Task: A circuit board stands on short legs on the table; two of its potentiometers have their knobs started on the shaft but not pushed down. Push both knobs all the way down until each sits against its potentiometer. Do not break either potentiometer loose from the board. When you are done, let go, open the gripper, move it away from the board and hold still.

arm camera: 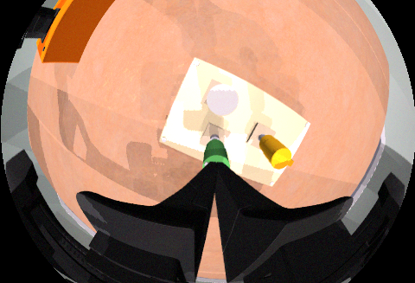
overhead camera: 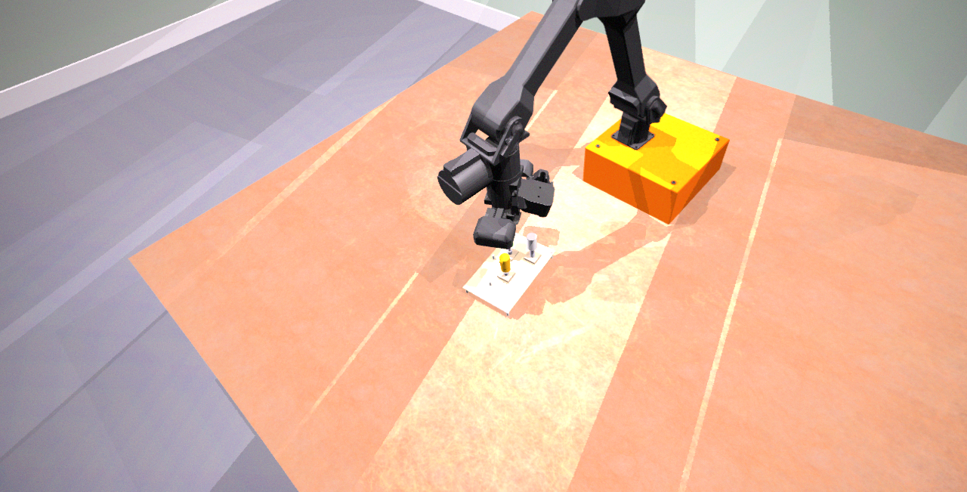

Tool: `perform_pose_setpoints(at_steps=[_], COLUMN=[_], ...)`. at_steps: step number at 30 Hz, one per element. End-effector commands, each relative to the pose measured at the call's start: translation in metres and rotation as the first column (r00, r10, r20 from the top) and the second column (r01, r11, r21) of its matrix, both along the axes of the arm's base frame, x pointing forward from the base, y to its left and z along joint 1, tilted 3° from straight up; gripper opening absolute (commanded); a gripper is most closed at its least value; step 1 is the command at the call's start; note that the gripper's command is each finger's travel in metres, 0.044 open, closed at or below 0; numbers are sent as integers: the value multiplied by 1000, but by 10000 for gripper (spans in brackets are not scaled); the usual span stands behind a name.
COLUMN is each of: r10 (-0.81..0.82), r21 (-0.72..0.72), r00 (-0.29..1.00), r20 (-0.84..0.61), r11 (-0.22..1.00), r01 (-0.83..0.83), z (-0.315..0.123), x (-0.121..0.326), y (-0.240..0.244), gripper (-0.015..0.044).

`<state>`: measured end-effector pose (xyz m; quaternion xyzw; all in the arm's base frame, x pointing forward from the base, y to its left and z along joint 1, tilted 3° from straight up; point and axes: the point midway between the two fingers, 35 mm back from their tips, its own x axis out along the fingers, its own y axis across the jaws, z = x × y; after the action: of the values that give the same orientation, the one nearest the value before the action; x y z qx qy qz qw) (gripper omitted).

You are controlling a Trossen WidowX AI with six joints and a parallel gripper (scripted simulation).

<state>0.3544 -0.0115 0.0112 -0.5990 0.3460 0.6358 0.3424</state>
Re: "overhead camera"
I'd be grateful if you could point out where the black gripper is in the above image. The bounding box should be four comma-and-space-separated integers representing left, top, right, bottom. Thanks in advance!
473, 159, 533, 249

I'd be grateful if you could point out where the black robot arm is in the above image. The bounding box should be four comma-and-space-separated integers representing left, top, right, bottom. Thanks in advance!
437, 0, 667, 218

